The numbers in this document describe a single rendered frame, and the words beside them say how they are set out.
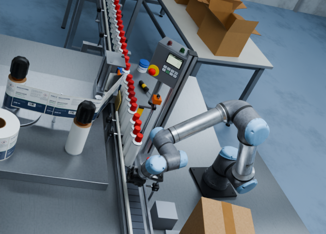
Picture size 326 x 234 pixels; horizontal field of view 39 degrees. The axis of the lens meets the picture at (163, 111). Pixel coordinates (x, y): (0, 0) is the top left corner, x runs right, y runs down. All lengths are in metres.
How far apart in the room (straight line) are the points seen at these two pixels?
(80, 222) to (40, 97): 0.66
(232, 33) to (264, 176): 1.45
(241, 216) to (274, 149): 2.65
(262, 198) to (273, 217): 0.13
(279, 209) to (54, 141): 1.29
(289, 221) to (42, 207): 1.34
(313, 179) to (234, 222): 2.70
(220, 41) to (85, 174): 2.03
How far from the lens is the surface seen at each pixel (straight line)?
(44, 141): 2.35
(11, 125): 2.18
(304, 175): 4.64
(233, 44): 3.97
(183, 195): 2.44
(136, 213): 2.18
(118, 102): 2.62
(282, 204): 2.76
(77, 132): 2.21
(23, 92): 2.38
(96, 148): 2.39
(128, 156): 2.31
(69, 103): 2.39
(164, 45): 2.22
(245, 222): 2.07
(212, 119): 2.09
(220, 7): 4.15
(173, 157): 1.96
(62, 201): 2.18
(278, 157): 4.63
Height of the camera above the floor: 2.48
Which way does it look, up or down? 35 degrees down
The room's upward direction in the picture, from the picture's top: 25 degrees clockwise
